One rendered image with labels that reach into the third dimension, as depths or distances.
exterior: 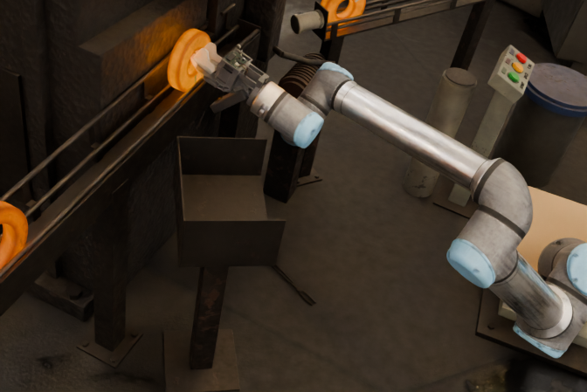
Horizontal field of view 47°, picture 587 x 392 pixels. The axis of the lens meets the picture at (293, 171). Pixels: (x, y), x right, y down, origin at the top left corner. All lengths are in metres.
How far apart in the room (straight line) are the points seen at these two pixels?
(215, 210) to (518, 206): 0.66
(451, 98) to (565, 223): 0.55
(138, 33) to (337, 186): 1.23
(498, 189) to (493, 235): 0.10
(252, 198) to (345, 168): 1.15
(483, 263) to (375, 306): 0.79
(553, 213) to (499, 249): 0.82
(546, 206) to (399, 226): 0.53
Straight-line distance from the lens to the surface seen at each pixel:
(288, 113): 1.63
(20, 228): 1.37
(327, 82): 1.76
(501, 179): 1.54
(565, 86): 2.81
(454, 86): 2.38
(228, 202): 1.56
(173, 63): 1.68
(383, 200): 2.60
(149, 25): 1.63
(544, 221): 2.31
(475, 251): 1.51
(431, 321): 2.26
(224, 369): 1.99
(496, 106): 2.44
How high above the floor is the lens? 1.67
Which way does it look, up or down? 40 degrees down
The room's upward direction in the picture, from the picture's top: 13 degrees clockwise
